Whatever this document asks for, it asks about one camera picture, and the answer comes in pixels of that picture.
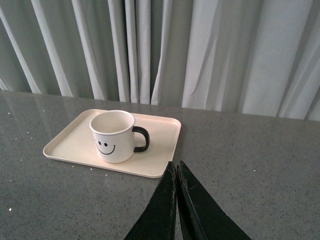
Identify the pink rectangular tray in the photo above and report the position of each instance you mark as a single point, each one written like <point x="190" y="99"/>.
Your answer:
<point x="75" y="144"/>

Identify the white smiley mug black handle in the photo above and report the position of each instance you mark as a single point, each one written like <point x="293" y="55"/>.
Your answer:
<point x="116" y="136"/>

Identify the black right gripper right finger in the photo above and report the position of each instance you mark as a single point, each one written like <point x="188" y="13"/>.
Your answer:
<point x="201" y="218"/>

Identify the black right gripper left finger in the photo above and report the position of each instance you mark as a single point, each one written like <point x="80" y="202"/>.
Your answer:
<point x="158" y="220"/>

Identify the grey-white curtain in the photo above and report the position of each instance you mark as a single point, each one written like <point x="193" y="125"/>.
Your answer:
<point x="259" y="57"/>

